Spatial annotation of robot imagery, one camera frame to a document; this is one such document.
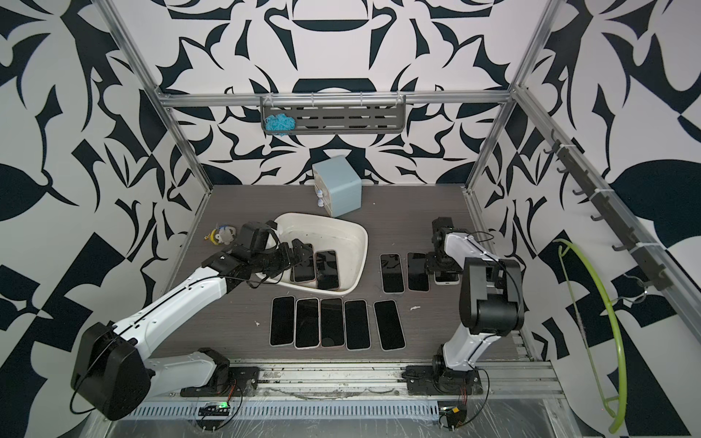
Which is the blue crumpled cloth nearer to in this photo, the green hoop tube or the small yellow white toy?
the small yellow white toy

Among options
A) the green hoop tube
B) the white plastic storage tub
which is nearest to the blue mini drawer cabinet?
the white plastic storage tub

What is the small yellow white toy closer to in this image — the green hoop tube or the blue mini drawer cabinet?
the blue mini drawer cabinet

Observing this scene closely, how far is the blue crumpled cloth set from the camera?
36.6 inches

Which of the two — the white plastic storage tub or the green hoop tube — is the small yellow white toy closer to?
the white plastic storage tub
